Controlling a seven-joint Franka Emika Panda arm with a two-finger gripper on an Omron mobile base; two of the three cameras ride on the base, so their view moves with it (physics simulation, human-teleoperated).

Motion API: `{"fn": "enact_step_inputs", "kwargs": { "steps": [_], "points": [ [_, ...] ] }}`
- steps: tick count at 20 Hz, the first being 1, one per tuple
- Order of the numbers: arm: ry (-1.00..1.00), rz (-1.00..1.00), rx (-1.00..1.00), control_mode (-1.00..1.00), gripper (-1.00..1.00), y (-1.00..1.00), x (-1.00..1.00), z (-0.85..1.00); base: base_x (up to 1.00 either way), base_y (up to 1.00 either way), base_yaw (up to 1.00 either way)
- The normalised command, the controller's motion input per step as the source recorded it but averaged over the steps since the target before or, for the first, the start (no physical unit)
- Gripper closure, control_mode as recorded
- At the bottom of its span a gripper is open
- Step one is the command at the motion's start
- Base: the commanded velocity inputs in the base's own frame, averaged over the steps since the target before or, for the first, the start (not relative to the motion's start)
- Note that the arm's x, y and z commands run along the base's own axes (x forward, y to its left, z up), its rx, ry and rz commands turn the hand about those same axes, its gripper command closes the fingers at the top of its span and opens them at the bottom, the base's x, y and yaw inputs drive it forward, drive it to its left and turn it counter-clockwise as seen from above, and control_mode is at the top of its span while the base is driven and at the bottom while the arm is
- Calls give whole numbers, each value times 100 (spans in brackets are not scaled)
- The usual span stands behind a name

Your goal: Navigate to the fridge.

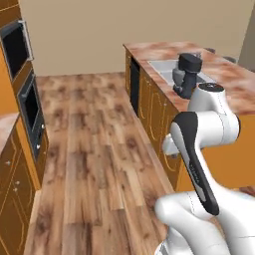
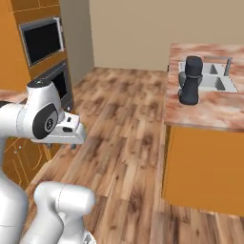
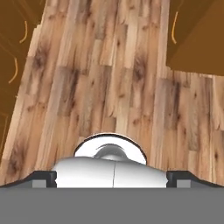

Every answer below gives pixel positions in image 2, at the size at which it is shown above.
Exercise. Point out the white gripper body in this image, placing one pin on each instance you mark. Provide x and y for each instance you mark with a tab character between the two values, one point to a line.
68	137

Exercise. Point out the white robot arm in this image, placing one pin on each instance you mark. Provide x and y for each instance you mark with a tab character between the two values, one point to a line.
12	120

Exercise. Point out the orange base cupboards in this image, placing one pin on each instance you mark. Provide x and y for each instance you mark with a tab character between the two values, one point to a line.
25	162

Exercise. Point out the black built-in oven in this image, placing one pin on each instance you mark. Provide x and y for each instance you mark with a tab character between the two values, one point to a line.
63	83

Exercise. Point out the silver microwave oven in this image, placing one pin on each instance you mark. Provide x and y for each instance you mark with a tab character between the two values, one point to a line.
43	40

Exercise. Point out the tall orange cupboard unit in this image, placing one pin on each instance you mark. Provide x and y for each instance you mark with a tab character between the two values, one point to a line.
12	47

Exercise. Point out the orange kitchen island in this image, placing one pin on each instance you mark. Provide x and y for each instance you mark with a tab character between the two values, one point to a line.
203	165

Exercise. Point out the steel double sink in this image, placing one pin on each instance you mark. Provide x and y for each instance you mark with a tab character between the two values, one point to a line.
216	81

